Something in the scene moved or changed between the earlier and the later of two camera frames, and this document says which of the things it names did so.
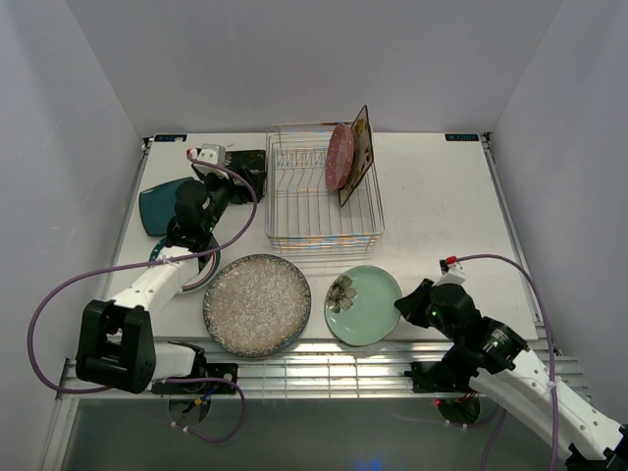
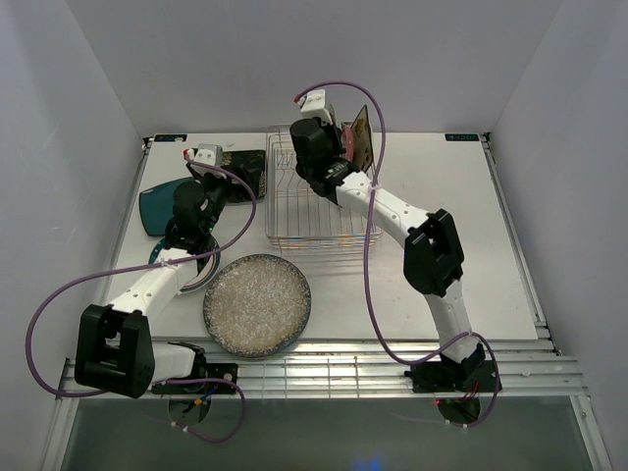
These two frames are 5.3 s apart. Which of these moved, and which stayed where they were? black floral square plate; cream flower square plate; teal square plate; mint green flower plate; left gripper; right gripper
Moved: mint green flower plate; right gripper
Stayed: teal square plate; left gripper; black floral square plate; cream flower square plate
